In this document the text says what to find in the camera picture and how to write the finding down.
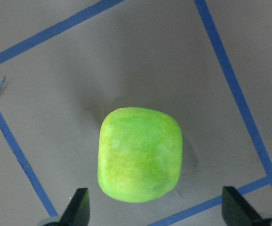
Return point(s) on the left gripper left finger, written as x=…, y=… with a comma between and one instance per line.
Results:
x=77, y=212

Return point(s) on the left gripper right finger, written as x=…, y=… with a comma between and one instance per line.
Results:
x=236, y=211

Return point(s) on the green apple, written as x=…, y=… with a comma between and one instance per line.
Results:
x=140, y=154

